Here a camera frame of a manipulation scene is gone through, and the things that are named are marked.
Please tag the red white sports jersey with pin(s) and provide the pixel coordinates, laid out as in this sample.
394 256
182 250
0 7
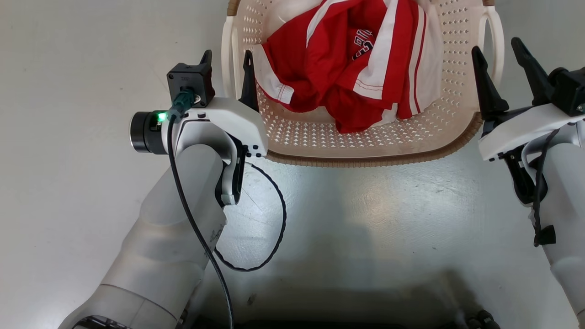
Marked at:
333 68

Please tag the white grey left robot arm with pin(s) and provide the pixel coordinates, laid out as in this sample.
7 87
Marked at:
173 219

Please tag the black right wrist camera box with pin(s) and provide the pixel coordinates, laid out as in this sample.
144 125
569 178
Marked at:
570 91

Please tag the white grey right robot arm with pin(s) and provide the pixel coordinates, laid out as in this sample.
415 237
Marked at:
564 196

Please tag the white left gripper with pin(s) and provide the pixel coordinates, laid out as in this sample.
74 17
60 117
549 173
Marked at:
228 119

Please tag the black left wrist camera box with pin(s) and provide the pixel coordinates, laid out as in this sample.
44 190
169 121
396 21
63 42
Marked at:
192 84

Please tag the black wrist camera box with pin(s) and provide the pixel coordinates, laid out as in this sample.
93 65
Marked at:
192 84
570 91

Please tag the beige plastic laundry basket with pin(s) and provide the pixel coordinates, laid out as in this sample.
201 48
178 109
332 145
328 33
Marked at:
365 141

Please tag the dark robot base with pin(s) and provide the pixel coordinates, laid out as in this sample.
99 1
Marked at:
347 323

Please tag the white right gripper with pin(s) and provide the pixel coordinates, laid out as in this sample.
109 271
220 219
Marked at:
525 130

